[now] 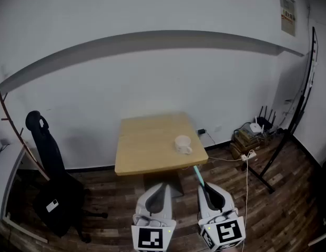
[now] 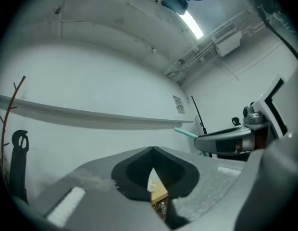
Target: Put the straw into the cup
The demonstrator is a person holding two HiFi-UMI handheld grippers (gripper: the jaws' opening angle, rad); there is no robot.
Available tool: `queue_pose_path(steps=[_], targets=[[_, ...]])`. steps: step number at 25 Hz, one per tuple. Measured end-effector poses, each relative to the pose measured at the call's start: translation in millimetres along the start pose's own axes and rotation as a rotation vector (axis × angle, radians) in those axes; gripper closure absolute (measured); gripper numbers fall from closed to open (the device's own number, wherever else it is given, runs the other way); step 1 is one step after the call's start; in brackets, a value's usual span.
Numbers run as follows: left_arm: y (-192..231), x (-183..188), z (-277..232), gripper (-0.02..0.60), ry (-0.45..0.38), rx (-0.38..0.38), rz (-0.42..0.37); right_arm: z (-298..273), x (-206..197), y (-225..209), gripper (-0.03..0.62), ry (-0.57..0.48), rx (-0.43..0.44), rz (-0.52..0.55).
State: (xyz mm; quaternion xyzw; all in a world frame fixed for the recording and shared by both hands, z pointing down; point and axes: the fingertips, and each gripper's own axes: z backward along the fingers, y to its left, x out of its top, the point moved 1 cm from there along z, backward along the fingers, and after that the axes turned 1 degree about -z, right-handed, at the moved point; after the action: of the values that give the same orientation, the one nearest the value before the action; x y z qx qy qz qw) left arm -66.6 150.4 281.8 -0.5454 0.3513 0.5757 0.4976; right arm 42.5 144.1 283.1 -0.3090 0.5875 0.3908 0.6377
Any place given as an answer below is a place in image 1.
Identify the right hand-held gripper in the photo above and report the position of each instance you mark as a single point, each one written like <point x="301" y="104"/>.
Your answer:
<point x="228" y="232"/>

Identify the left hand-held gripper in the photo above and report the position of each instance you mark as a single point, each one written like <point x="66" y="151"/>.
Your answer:
<point x="152" y="239"/>

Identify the light blue stick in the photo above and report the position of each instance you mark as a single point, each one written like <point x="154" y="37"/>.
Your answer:
<point x="197" y="173"/>

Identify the white mug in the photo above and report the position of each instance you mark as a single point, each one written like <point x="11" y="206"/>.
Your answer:
<point x="182" y="142"/>

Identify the white power strip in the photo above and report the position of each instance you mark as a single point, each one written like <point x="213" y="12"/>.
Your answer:
<point x="248" y="155"/>

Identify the black power adapter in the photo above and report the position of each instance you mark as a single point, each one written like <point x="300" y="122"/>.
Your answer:
<point x="202" y="131"/>

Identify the white router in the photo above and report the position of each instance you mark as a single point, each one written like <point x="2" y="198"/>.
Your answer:
<point x="255" y="127"/>

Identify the black router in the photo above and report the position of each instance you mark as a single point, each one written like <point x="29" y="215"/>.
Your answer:
<point x="265" y="122"/>

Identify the black office chair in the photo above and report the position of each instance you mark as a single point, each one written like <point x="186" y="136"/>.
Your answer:
<point x="55" y="193"/>

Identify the white phone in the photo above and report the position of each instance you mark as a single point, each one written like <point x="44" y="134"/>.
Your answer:
<point x="52" y="205"/>

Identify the black metal stand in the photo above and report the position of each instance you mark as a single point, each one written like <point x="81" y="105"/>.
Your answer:
<point x="297" y="119"/>

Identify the white desk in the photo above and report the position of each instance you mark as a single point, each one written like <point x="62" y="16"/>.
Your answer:
<point x="8" y="161"/>

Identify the wooden coat rack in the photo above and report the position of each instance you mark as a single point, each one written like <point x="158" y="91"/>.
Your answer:
<point x="13" y="130"/>

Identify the white wall socket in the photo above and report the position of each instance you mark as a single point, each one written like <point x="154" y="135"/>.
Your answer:
<point x="218" y="127"/>

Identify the long wall shelf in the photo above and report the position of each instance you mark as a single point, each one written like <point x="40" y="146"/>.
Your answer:
<point x="152" y="42"/>

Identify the wall poster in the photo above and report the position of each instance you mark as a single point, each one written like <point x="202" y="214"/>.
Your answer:
<point x="287" y="17"/>

